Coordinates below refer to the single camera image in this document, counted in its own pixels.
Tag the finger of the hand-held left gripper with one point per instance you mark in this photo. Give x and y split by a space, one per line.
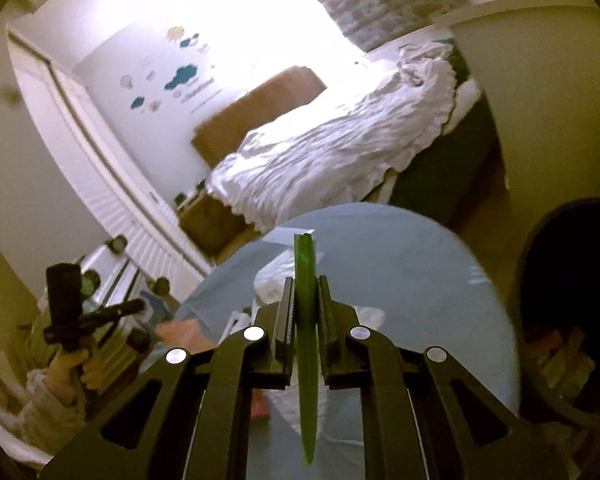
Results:
139 341
120 311

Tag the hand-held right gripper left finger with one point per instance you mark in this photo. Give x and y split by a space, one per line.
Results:
286 340

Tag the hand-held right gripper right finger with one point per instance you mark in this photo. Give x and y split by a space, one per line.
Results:
326 332

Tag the green snack packet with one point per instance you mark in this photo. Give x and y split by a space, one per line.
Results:
306 360

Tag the clear plastic cup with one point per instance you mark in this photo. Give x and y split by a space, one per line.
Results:
272 282

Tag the black trash bin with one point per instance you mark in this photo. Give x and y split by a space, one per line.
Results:
545 270

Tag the person's left forearm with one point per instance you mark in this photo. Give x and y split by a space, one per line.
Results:
25 420

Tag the person's left hand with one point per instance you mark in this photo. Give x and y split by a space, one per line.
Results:
72 372

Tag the white drawer unit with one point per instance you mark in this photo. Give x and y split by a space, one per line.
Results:
110 272

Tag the pink paper piece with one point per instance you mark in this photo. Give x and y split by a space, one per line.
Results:
185 334

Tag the white striped cloth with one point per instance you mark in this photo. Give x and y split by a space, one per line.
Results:
341 425

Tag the bed with white duvet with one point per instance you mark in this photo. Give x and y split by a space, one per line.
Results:
340 140

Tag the brown cardboard headboard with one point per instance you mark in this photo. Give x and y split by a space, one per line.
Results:
250 115

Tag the crumpled paper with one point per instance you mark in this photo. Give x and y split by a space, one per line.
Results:
562 360

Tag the grey patterned curtain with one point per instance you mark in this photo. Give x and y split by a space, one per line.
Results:
390 0

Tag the cloud wall stickers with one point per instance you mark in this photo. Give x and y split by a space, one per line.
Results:
180 77

